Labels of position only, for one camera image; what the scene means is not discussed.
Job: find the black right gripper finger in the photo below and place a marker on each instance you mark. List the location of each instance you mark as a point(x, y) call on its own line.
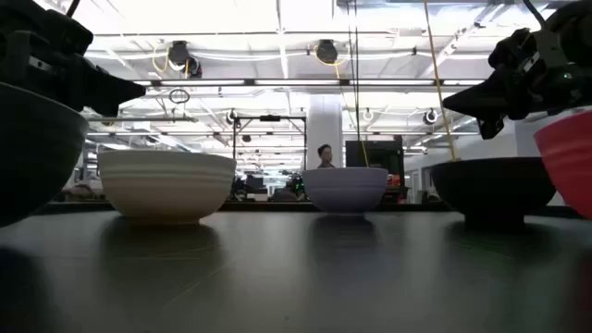
point(495, 99)
point(491, 128)

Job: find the black bowl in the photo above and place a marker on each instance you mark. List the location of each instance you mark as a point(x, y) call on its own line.
point(492, 185)

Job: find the red bowl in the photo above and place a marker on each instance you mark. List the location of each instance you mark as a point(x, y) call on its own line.
point(569, 157)

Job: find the dark grey ribbed bowl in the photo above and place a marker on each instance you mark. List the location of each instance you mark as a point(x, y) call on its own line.
point(32, 152)

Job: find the cream ribbed bowl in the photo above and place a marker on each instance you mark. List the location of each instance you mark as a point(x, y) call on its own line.
point(166, 185)

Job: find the lavender ribbed bowl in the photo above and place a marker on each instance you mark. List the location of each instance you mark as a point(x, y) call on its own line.
point(344, 189)

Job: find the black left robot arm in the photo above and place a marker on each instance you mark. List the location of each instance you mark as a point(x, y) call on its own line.
point(14, 11)

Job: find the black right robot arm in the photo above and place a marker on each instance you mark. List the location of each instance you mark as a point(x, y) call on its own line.
point(578, 32)

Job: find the grey ceiling pipe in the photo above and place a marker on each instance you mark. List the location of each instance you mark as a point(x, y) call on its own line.
point(148, 119)

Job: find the black cabinet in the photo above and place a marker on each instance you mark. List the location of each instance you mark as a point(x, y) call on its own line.
point(379, 155)

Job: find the white building column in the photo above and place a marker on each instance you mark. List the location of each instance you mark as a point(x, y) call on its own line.
point(324, 125)

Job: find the person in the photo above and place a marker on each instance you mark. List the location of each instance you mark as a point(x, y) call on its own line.
point(325, 156)

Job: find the long ceiling light bar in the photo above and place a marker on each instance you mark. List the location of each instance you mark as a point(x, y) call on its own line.
point(296, 82)

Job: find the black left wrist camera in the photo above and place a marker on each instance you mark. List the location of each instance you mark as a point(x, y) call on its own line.
point(69, 32)

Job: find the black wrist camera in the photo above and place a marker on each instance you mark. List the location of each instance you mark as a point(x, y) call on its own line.
point(69, 32)
point(509, 48)

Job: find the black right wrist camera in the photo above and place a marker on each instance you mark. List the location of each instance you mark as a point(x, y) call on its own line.
point(509, 48)

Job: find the black metal frame rig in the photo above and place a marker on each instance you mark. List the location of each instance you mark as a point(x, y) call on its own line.
point(270, 118)

